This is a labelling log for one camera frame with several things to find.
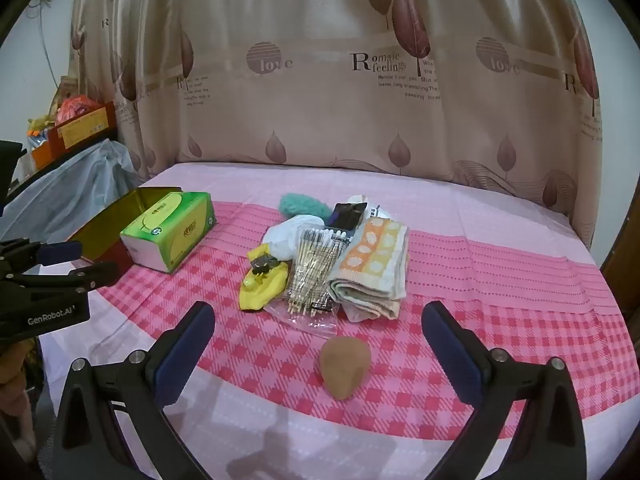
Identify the brown makeup sponge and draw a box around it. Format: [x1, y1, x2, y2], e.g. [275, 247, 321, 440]
[320, 337, 372, 401]

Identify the orange patterned towel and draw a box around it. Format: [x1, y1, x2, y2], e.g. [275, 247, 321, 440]
[327, 217, 410, 323]

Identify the orange cardboard box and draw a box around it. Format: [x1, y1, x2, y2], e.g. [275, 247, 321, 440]
[32, 101, 118, 171]

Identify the green tissue box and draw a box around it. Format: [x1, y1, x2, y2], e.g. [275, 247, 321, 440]
[120, 191, 217, 274]

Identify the black hair clip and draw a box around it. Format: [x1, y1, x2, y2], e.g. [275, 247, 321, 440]
[248, 255, 281, 276]

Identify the teal fluffy scrunchie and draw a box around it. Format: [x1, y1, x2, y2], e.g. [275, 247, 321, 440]
[278, 193, 333, 220]

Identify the bag of cotton swabs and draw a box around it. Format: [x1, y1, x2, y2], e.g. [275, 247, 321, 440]
[265, 226, 351, 331]

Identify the brown wooden board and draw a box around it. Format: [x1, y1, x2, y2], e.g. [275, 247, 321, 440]
[600, 220, 640, 341]

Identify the beige leaf print curtain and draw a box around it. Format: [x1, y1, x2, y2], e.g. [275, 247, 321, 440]
[65, 0, 608, 251]

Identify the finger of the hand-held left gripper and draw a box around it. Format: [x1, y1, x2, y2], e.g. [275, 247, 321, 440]
[0, 239, 83, 267]
[0, 261, 121, 306]

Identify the pink checked bedsheet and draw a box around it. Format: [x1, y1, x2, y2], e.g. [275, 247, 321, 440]
[37, 160, 640, 480]

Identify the red snack packet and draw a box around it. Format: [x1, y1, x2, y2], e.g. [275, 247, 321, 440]
[54, 95, 101, 125]

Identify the red gold storage box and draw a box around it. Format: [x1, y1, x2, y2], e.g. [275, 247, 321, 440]
[66, 186, 183, 273]

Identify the white sock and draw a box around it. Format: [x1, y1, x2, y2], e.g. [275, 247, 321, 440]
[263, 214, 326, 261]

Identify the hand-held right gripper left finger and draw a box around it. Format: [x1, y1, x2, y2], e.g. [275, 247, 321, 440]
[52, 301, 217, 480]

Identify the black packet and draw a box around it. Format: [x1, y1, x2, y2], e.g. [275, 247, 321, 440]
[327, 202, 368, 236]

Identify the person's left forearm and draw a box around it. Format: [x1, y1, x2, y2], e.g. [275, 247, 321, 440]
[0, 337, 51, 466]

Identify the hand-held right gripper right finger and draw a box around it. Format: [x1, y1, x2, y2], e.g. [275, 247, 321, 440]
[421, 301, 588, 480]

